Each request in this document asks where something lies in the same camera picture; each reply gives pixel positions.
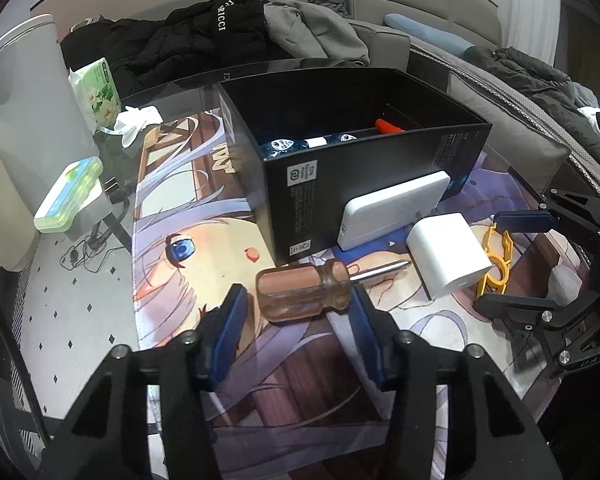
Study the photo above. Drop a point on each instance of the beige bed headboard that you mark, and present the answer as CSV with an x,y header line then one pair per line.
x,y
430,0

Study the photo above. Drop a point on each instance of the yellow keycap puller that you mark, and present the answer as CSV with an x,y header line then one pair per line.
x,y
486,287

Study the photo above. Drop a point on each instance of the blue pillow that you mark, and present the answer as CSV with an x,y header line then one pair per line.
x,y
425,35

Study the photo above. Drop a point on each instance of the black puffer jacket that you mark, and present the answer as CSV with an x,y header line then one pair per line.
x,y
180,45

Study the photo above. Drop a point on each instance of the tall white appliance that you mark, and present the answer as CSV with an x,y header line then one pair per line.
x,y
25,100

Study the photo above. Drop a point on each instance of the printed desk mat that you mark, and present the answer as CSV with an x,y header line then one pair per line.
x,y
300,365

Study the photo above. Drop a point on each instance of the round blue bottle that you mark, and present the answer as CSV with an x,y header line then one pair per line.
x,y
280,146

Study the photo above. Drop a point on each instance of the crumpled white tissue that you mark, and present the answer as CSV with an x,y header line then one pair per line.
x,y
135,122

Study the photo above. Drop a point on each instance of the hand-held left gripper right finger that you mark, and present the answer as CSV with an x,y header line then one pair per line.
x,y
367,340

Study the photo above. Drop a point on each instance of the orange marker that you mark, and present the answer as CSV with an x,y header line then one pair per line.
x,y
386,124

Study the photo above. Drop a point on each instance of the green tissue pack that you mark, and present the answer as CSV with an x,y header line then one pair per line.
x,y
97,92

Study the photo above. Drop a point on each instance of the grey hoodie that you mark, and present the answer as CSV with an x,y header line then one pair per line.
x,y
315,30

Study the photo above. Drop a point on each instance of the dark grey garment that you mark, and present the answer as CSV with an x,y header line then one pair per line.
x,y
330,2

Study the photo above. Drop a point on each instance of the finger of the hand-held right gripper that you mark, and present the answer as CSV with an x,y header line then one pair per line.
x,y
525,221
520,306

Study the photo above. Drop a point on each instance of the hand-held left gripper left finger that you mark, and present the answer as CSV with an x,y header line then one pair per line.
x,y
230,330

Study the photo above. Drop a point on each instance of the beige cushion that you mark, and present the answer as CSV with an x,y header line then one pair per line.
x,y
520,145

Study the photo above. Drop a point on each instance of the white charger adapter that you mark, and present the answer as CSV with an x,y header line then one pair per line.
x,y
445,250

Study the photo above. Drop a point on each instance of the green pill case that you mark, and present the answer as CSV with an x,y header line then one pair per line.
x,y
67,195

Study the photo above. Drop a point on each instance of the black cardboard box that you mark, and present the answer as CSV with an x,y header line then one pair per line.
x,y
310,200

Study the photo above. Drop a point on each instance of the beige waste bin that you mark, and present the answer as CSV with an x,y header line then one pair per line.
x,y
2,210

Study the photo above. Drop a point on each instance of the white power bank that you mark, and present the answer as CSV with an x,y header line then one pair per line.
x,y
385,210

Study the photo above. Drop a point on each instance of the dark green jacket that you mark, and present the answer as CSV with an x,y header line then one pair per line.
x,y
530,80

